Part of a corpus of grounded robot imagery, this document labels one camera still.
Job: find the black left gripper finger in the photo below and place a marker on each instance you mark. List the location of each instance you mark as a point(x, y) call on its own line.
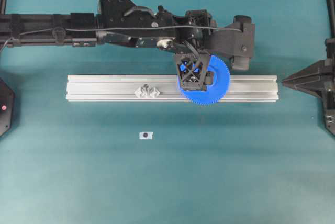
point(192, 71)
point(209, 78)

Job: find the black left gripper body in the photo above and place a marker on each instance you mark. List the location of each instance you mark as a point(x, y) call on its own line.
point(191, 28)

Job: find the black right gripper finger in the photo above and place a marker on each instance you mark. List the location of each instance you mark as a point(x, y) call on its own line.
point(315, 89)
point(314, 69)

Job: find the large blue plastic gear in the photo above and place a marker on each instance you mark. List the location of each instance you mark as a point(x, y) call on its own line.
point(216, 91)

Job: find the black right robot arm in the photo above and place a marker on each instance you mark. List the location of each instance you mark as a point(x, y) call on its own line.
point(318, 80)

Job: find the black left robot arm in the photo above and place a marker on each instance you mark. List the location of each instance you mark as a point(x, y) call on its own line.
point(122, 23)

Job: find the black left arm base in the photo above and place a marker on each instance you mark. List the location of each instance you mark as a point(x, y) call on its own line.
point(6, 107)

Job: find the silver aluminium extrusion rail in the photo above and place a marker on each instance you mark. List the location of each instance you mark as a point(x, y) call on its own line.
point(243, 88)

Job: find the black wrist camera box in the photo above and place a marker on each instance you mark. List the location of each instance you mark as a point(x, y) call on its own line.
point(235, 42)

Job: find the clear left shaft mount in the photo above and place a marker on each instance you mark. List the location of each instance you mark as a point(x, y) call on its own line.
point(147, 92)

